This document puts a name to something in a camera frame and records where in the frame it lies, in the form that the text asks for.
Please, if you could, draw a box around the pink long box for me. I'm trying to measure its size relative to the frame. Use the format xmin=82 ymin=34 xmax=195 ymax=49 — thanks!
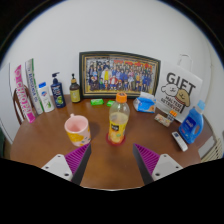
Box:
xmin=13 ymin=64 xmax=37 ymax=124

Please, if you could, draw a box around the pink mug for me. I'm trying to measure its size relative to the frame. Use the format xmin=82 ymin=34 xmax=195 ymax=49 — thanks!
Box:
xmin=64 ymin=113 xmax=92 ymax=148

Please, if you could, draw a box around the framed group photo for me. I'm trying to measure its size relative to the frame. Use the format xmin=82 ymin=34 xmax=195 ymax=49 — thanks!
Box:
xmin=78 ymin=50 xmax=162 ymax=100

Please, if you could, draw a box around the wooden chair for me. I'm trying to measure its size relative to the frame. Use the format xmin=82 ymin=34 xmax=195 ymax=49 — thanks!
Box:
xmin=12 ymin=85 xmax=31 ymax=126

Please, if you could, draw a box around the orange juice bottle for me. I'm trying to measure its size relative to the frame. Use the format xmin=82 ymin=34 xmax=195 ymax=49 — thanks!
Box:
xmin=107 ymin=92 xmax=131 ymax=145

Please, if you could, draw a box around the white shampoo bottle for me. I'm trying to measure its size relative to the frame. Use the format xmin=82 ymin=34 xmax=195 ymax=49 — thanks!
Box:
xmin=37 ymin=81 xmax=55 ymax=114

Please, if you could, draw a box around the white and green long box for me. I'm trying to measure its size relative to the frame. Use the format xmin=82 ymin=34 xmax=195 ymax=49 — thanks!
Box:
xmin=25 ymin=58 xmax=45 ymax=116

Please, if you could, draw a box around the white board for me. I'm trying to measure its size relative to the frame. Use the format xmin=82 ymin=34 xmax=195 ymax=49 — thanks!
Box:
xmin=0 ymin=63 xmax=17 ymax=143

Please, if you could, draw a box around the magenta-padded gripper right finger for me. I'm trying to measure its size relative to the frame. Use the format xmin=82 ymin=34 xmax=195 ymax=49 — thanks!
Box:
xmin=132 ymin=143 xmax=184 ymax=186

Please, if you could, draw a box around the blue detergent bottle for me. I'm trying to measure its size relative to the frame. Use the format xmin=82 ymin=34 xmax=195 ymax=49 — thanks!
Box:
xmin=178 ymin=99 xmax=206 ymax=145

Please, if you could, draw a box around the white remote control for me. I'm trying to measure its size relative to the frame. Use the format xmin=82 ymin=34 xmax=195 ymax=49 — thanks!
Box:
xmin=171 ymin=131 xmax=189 ymax=152

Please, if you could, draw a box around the orange and white puzzle cube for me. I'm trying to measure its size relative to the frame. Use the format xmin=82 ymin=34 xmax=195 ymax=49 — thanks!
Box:
xmin=166 ymin=109 xmax=178 ymax=123

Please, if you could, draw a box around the amber pump bottle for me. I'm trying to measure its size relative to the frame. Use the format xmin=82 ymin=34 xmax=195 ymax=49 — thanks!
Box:
xmin=68 ymin=73 xmax=82 ymax=104

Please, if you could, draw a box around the small patterned pouch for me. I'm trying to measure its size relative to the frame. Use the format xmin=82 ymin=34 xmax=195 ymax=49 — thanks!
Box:
xmin=153 ymin=113 xmax=172 ymax=128

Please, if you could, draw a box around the white radiator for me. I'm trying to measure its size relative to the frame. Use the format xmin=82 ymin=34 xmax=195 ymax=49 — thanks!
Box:
xmin=199 ymin=136 xmax=224 ymax=164

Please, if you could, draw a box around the white paper gift bag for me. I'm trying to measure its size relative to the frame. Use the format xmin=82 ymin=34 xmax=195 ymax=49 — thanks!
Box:
xmin=154 ymin=54 xmax=204 ymax=124

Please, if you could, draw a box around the dark blue pump bottle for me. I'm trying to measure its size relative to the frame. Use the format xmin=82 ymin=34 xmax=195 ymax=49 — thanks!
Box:
xmin=50 ymin=71 xmax=67 ymax=109

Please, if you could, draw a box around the blue tissue pack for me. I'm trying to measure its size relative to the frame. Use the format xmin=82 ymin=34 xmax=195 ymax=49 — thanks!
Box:
xmin=133 ymin=91 xmax=157 ymax=114

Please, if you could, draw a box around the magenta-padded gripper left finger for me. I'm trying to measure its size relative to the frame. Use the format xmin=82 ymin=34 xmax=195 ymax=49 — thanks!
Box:
xmin=40 ymin=143 xmax=92 ymax=186

